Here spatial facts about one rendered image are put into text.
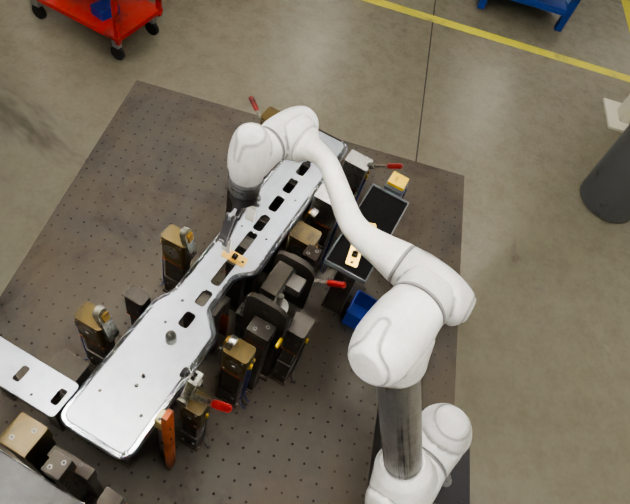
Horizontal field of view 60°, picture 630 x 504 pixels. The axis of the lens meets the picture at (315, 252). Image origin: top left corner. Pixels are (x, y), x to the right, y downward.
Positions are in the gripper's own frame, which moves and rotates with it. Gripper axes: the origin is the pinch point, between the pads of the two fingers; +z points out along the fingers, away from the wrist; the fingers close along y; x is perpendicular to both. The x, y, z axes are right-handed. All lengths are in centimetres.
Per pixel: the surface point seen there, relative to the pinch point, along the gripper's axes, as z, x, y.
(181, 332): 13.7, 1.1, 30.6
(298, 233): 5.8, 14.1, -14.6
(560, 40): 114, 87, -419
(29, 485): 11, -5, 82
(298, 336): 5.8, 31.2, 17.2
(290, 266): -5.0, 19.8, 4.8
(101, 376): 14, -9, 52
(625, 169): 73, 146, -226
